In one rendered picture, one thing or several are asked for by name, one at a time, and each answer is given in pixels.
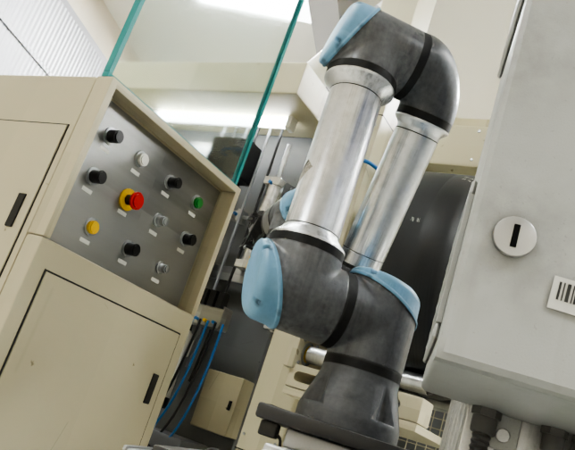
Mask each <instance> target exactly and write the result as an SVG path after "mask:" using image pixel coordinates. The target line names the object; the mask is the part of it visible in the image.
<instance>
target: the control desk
mask: <svg viewBox="0 0 575 450"><path fill-rule="evenodd" d="M240 191H241V189H240V188H239V187H238V186H237V185H235V184H234V183H233V182H232V181H231V180H230V179H229V178H227V177H226V176H225V175H224V174H223V173H222V172H221V171H219V170H218V169H217V168H216V167H215V166H214V165H213V164H211V163H210V162H209V161H208V160H207V159H206V158H205V157H203V156H202V155H201V154H200V153H199V152H198V151H197V150H195V148H194V147H192V146H191V145H190V144H189V143H188V142H187V141H186V140H185V139H184V138H183V137H182V136H180V135H179V134H178V133H177V132H176V131H175V130H174V129H172V128H171V127H170V126H169V125H168V124H167V123H166V122H164V121H163V120H162V119H161V118H160V117H159V116H158V115H156V114H155V113H154V112H153V111H152V110H151V109H150V108H148V107H147V106H146V105H145V104H144V103H143V102H142V101H140V100H139V99H138V98H137V97H136V96H135V95H133V94H132V93H131V92H130V91H129V90H128V89H127V88H126V87H124V86H123V85H122V84H121V83H120V82H119V81H118V80H117V79H116V78H115V77H74V76H30V75H0V450H122V449H123V447H124V445H132V446H147V445H148V443H149V440H150V437H151V435H152V433H153V430H154V425H155V423H156V421H157V418H158V415H159V413H160V411H161V408H162V405H163V401H164V398H165V396H166V394H167V391H168V388H169V385H170V383H171V379H172V376H173V374H174V371H175V369H176V366H177V364H178V361H179V357H180V355H181V352H182V349H183V346H184V345H185V342H186V339H187V336H188V332H189V330H190V327H191V325H192V322H193V319H194V316H195V315H196V311H197V309H198V306H199V304H200V301H201V299H202V296H203V293H204V290H205V287H206V284H207V281H208V279H209V277H210V274H211V271H212V269H213V265H214V262H215V260H216V257H217V254H218V252H219V250H220V247H221V243H222V240H223V238H224V235H225V233H226V230H227V227H228V225H229V221H230V218H231V215H232V213H233V211H234V208H235V205H236V203H237V200H238V196H239V194H240ZM193 315H194V316H193Z"/></svg>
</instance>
